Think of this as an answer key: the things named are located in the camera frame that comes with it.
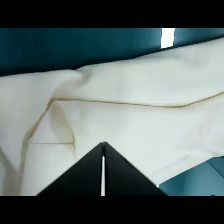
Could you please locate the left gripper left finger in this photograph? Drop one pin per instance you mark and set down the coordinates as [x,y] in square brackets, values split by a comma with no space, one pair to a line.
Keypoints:
[80,180]

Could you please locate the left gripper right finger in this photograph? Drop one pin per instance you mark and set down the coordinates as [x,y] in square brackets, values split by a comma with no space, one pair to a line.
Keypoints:
[128,180]

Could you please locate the white shirt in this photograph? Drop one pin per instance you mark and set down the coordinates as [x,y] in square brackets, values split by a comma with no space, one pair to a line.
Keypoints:
[133,100]

